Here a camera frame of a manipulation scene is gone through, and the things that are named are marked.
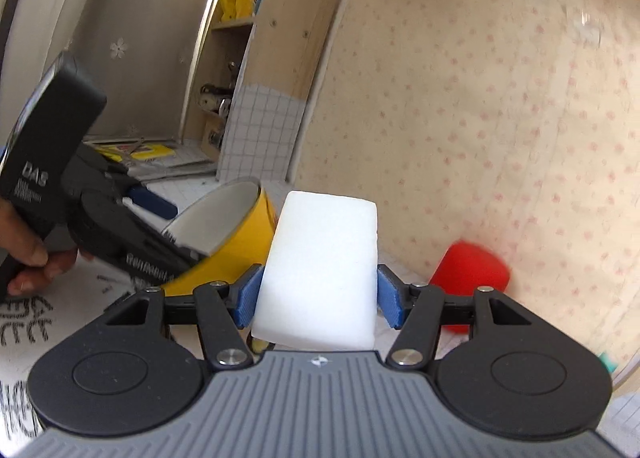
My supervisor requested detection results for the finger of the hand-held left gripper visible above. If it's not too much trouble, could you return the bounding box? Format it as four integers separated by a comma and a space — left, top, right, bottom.
117, 198, 213, 261
75, 143, 179, 220

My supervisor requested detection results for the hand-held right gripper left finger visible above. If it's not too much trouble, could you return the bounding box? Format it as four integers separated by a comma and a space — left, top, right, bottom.
104, 264, 265, 372

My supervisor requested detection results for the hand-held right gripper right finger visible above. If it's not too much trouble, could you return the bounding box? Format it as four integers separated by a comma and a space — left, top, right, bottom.
376, 264, 533, 372

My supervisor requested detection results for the yellow bowl with white inside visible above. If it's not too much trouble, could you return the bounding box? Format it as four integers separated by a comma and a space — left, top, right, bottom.
160, 177, 281, 298

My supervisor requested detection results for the white sponge block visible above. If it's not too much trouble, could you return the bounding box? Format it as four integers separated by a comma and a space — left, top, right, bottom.
251, 190, 378, 353

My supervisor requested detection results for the person's left hand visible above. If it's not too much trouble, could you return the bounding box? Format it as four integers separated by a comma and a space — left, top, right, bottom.
0, 200, 96, 296

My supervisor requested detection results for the yellow booklet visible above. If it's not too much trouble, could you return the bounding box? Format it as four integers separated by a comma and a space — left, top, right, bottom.
97, 140, 177, 161

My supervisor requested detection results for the red cylindrical speaker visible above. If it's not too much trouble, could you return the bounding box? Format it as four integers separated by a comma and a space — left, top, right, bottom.
429, 239, 511, 334

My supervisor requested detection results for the small wooden box with latch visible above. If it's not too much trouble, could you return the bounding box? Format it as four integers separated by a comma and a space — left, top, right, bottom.
200, 120, 226, 159

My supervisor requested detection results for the black and metal tool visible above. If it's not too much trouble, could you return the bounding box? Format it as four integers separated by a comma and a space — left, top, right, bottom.
200, 83, 233, 116

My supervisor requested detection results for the grey flowered curtain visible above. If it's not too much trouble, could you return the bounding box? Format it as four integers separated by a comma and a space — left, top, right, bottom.
0, 0, 236, 144

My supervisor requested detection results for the wooden shelf unit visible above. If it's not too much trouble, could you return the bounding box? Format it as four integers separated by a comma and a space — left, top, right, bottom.
180, 0, 351, 184

